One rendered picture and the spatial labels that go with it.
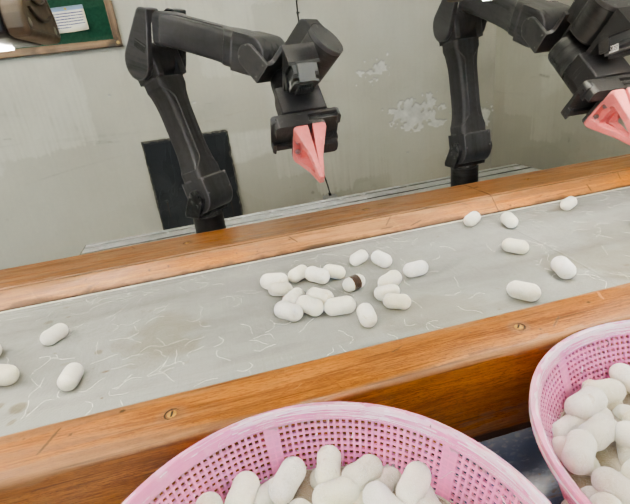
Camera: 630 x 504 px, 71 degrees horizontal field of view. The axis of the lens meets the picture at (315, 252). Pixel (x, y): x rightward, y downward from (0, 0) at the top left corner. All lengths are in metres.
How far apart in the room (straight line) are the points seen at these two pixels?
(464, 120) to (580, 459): 0.81
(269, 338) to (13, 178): 2.30
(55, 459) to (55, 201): 2.32
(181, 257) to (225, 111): 1.87
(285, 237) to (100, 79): 1.95
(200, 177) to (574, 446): 0.73
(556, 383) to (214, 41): 0.67
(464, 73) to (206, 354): 0.81
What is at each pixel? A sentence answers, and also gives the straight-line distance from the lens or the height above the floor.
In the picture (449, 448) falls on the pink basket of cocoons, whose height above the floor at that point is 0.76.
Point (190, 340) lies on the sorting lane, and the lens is 0.51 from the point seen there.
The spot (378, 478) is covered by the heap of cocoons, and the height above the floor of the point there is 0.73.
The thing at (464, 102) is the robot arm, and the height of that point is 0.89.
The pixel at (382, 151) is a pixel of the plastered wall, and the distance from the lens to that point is 2.75.
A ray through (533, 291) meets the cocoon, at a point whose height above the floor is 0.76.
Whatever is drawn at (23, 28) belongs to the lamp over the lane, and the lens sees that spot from 0.39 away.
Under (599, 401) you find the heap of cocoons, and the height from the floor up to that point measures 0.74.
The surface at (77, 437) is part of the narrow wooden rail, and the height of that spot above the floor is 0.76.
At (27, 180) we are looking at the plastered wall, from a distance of 2.66.
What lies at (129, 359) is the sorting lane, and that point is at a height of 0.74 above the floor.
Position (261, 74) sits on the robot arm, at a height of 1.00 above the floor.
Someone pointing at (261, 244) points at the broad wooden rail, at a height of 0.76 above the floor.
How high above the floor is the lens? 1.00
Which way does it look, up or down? 22 degrees down
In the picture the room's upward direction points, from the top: 7 degrees counter-clockwise
